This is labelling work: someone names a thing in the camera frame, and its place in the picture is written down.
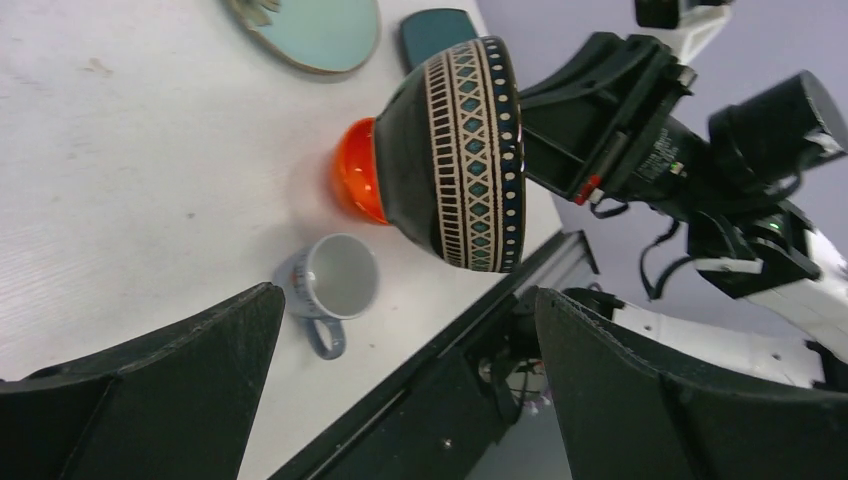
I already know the black patterned bowl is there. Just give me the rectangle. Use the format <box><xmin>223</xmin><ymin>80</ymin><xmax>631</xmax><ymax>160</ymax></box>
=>
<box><xmin>373</xmin><ymin>36</ymin><xmax>525</xmax><ymax>273</ymax></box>

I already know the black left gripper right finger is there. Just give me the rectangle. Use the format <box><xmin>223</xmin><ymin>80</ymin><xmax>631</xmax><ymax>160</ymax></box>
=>
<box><xmin>535</xmin><ymin>289</ymin><xmax>847</xmax><ymax>479</ymax></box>

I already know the light green floral plate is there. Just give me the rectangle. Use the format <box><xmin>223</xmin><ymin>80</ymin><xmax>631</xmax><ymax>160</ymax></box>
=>
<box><xmin>224</xmin><ymin>0</ymin><xmax>382</xmax><ymax>74</ymax></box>

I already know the white blue-handled cup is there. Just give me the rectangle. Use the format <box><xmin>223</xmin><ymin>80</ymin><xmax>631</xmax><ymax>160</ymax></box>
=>
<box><xmin>272</xmin><ymin>233</ymin><xmax>381</xmax><ymax>360</ymax></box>

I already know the dark teal square plate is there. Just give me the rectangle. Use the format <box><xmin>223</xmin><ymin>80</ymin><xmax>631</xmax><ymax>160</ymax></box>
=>
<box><xmin>397</xmin><ymin>8</ymin><xmax>478</xmax><ymax>73</ymax></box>

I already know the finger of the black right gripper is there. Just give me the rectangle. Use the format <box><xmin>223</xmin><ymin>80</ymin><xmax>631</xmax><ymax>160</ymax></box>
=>
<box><xmin>519</xmin><ymin>32</ymin><xmax>697</xmax><ymax>202</ymax></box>

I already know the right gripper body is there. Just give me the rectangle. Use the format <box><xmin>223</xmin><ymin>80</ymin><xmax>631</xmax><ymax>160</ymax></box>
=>
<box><xmin>599</xmin><ymin>80</ymin><xmax>709</xmax><ymax>219</ymax></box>

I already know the orange bowl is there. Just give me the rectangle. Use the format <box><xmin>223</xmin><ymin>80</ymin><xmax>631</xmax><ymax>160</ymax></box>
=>
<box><xmin>330</xmin><ymin>117</ymin><xmax>389</xmax><ymax>225</ymax></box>

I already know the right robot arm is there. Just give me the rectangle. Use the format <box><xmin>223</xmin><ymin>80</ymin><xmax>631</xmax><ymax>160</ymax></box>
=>
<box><xmin>520</xmin><ymin>32</ymin><xmax>847</xmax><ymax>392</ymax></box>

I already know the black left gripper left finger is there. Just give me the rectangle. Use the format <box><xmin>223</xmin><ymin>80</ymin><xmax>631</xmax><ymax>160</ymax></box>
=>
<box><xmin>1</xmin><ymin>283</ymin><xmax>286</xmax><ymax>479</ymax></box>

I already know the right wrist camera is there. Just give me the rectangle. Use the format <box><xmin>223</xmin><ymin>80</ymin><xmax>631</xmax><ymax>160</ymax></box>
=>
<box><xmin>633</xmin><ymin>0</ymin><xmax>734</xmax><ymax>65</ymax></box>

